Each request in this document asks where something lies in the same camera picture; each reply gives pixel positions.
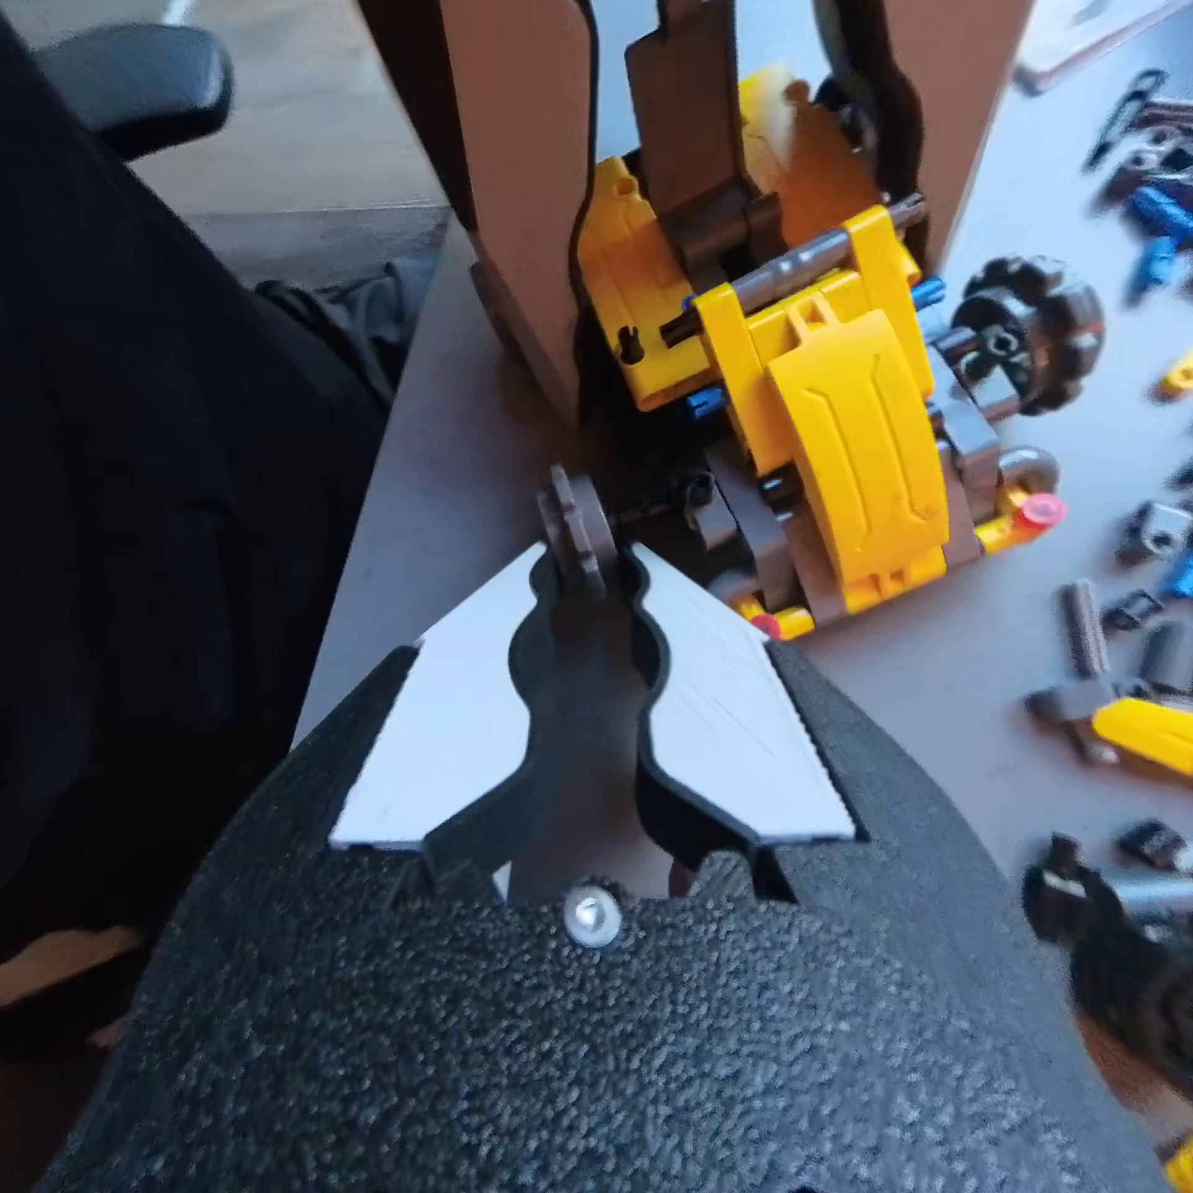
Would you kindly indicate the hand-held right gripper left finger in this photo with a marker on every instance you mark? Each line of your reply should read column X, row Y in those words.
column 447, row 746

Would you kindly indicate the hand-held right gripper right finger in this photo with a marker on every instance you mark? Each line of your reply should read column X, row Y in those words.
column 735, row 735

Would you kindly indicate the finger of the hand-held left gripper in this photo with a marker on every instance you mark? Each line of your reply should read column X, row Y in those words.
column 960, row 120
column 521, row 185

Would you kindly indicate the grey toy wheel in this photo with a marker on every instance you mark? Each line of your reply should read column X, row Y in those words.
column 578, row 533

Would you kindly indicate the yellow toy brick car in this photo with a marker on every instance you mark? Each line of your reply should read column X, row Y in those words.
column 820, row 391

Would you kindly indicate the white instruction booklet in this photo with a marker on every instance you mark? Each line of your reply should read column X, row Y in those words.
column 1091, row 36

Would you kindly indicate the small yellow connector piece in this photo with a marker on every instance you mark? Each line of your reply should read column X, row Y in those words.
column 1178, row 372

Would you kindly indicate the person's black top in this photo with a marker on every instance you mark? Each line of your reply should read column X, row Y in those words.
column 138, row 560

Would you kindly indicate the yellow pointed panel piece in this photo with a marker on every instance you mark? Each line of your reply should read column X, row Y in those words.
column 1148, row 731

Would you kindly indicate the pile of dark brick pieces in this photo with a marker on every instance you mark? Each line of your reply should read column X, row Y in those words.
column 1128, row 560

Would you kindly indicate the black rubber tyre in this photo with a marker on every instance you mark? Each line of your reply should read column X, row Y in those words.
column 1137, row 998

